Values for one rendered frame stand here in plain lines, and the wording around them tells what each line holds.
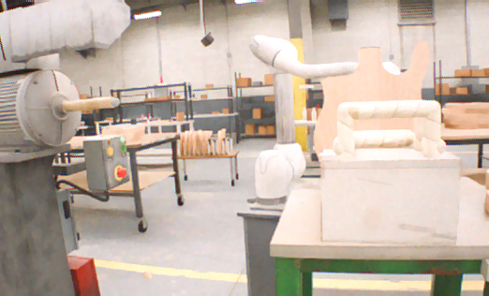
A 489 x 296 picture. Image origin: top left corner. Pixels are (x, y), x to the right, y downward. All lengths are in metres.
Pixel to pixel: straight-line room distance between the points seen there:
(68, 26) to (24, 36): 0.16
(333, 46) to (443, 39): 3.69
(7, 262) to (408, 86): 1.44
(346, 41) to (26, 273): 11.49
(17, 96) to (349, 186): 0.95
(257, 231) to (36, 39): 1.21
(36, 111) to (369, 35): 11.52
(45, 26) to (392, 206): 0.94
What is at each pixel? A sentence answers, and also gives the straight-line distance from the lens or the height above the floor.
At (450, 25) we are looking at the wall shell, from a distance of 12.78.
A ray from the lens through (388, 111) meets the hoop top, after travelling 0.68.
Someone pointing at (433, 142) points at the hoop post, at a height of 1.13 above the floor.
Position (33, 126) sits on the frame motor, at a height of 1.20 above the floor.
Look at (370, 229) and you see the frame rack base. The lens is 0.71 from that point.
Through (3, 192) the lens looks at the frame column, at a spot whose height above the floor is 0.99.
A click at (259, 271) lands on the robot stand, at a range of 1.74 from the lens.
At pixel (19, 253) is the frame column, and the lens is 1.34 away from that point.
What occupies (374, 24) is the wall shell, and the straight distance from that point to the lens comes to 12.21.
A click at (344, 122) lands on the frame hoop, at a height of 1.18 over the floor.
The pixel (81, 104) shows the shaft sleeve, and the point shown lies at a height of 1.25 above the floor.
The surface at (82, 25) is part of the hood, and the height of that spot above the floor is 1.44.
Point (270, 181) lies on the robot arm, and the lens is 1.59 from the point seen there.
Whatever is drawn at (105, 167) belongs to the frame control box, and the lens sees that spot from 1.34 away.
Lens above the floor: 1.23
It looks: 8 degrees down
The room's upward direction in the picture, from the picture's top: 3 degrees counter-clockwise
